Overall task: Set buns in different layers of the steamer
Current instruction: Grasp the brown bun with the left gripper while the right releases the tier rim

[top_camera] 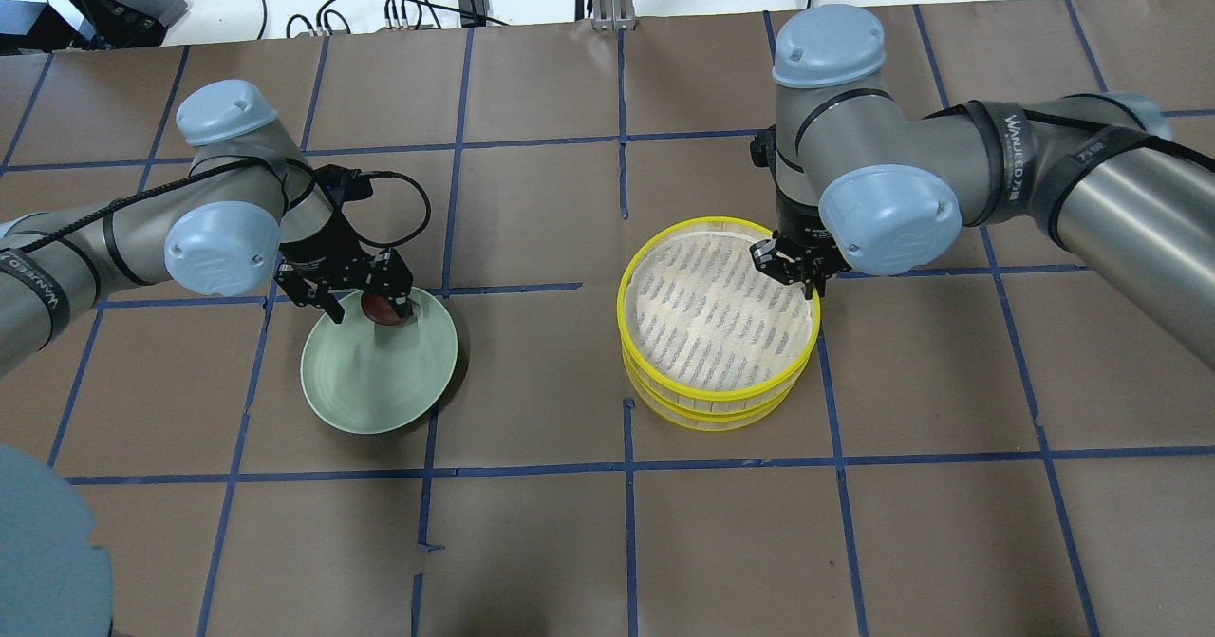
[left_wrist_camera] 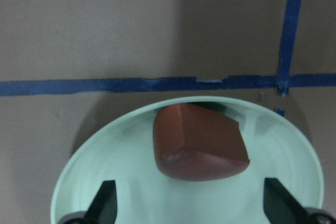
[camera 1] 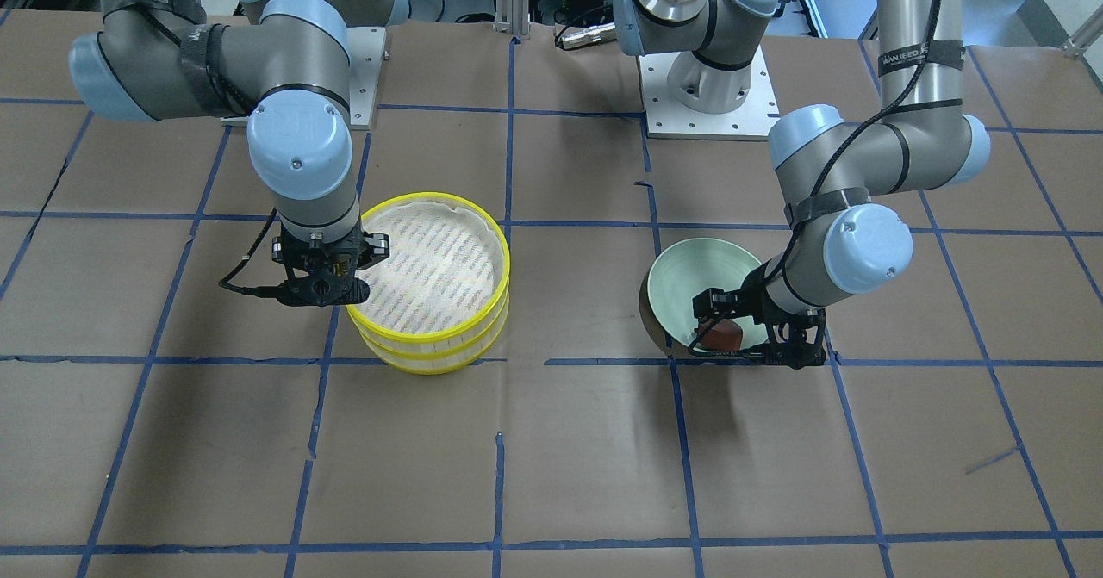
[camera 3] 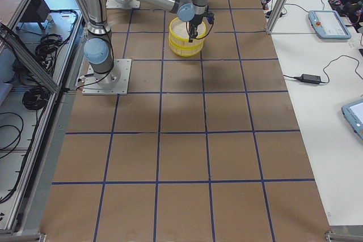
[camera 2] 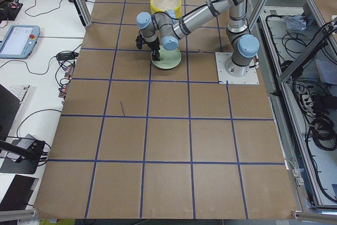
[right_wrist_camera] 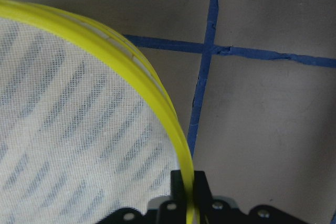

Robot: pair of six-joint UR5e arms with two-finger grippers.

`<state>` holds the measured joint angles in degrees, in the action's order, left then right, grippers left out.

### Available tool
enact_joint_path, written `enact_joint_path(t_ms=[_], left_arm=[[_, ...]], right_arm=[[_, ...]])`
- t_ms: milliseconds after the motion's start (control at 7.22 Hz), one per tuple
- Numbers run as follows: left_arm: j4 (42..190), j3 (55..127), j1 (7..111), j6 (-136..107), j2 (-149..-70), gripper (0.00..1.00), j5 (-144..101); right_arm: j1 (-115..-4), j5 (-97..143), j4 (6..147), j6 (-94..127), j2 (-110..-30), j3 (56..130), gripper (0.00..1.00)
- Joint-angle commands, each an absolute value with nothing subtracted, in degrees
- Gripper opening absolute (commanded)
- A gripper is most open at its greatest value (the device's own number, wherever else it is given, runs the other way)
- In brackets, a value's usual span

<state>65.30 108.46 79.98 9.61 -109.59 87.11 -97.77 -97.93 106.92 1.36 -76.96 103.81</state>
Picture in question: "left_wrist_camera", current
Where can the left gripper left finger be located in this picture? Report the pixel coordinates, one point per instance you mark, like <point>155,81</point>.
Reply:
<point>103,208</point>

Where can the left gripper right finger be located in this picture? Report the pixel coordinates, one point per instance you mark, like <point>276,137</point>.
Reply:
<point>281,207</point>

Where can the light green plate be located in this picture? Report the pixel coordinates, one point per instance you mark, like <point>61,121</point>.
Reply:
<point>123,151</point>

